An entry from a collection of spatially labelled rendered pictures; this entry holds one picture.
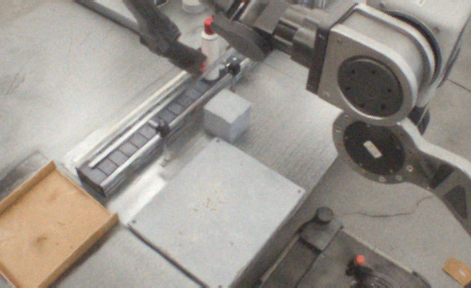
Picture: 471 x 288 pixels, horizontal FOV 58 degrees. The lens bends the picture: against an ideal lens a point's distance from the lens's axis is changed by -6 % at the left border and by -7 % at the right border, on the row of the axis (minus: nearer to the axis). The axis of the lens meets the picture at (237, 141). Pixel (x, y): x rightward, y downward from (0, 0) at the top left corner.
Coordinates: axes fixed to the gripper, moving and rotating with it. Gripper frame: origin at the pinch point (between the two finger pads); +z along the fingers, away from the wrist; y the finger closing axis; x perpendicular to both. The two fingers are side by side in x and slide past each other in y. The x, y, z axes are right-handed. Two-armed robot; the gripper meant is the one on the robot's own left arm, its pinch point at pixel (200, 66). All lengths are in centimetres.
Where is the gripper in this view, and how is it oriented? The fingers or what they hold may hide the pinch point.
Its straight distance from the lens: 136.8
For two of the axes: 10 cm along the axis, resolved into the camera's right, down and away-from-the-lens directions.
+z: 3.4, 1.1, 9.3
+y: -8.1, -4.8, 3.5
